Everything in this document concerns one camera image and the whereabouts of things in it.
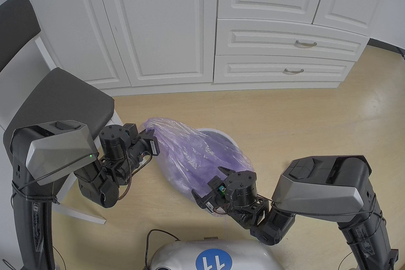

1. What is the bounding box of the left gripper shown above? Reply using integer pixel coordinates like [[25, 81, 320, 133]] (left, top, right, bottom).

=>
[[128, 129, 159, 165]]

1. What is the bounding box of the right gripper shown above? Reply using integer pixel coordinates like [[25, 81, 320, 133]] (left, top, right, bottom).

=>
[[191, 166, 242, 212]]

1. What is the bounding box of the purple plastic bag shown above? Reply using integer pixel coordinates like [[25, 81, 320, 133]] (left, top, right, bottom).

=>
[[139, 117, 256, 219]]

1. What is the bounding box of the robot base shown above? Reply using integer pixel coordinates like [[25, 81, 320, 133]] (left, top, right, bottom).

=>
[[151, 238, 284, 270]]

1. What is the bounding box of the white trash bin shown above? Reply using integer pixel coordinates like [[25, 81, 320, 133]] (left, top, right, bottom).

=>
[[187, 127, 241, 216]]

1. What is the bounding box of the dark grey white-legged chair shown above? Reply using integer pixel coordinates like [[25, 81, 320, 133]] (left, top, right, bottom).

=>
[[0, 0, 124, 225]]

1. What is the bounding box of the white wardrobe with drawers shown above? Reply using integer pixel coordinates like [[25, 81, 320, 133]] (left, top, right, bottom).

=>
[[9, 0, 391, 96]]

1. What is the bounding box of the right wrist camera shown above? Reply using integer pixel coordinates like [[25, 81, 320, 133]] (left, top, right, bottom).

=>
[[207, 176, 226, 196]]

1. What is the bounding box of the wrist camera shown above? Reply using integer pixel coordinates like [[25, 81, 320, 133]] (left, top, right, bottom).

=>
[[207, 176, 226, 196], [122, 123, 140, 140]]

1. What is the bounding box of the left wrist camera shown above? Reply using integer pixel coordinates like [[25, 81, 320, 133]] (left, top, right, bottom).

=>
[[122, 123, 140, 140]]

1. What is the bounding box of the black cable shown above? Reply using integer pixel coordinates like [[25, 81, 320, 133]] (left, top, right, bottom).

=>
[[145, 229, 181, 269]]

